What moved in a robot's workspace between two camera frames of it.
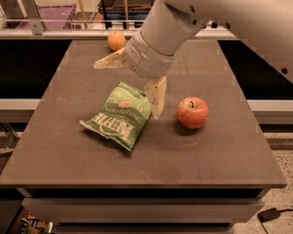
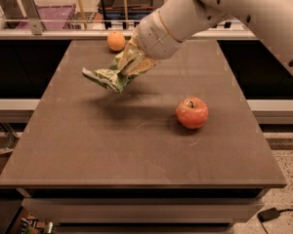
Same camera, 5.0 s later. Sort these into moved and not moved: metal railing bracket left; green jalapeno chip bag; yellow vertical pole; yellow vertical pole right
Moved: green jalapeno chip bag
Not moved: yellow vertical pole; metal railing bracket left; yellow vertical pole right
